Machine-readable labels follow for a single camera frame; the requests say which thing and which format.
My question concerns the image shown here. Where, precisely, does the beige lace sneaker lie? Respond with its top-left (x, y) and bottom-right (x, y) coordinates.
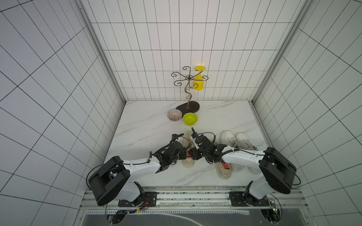
top-left (215, 163), bottom-right (232, 179)
top-left (182, 131), bottom-right (195, 168)

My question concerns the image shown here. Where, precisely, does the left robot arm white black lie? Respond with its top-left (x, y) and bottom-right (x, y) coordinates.
top-left (86, 133), bottom-right (188, 206)

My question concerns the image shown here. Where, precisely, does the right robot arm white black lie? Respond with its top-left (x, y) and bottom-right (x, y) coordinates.
top-left (190, 128), bottom-right (297, 207)

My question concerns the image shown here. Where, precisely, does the white sneaker left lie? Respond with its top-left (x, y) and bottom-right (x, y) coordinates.
top-left (220, 131), bottom-right (244, 172)

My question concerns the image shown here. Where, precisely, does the white sneaker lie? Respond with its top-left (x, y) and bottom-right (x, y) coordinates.
top-left (231, 132), bottom-right (258, 172)
top-left (220, 131), bottom-right (244, 172)

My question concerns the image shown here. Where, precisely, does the green plastic bowl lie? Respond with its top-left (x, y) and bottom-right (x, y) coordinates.
top-left (183, 113), bottom-right (198, 126)

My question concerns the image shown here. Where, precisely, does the white sneaker right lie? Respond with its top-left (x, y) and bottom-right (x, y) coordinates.
top-left (231, 132), bottom-right (258, 172)

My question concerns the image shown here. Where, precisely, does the pink glass bowl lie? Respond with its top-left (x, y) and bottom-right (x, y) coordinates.
top-left (167, 109), bottom-right (183, 121)

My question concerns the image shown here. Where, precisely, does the ornate metal cup stand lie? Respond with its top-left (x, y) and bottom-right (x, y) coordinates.
top-left (171, 66), bottom-right (209, 116)

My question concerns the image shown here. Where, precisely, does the yellow plastic goblet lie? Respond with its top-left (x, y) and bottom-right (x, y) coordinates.
top-left (193, 66), bottom-right (206, 91)

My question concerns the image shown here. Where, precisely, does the aluminium mounting rail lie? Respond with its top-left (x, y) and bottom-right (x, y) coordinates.
top-left (81, 186), bottom-right (309, 211)

